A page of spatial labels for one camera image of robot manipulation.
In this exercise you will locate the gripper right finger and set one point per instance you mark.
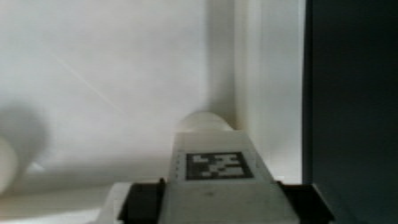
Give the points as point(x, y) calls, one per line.
point(309, 203)

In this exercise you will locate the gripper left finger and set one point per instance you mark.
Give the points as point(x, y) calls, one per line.
point(134, 203)

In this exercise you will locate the white table leg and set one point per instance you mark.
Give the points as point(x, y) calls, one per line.
point(222, 190)

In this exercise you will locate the white square tabletop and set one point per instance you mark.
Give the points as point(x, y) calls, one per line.
point(115, 65)

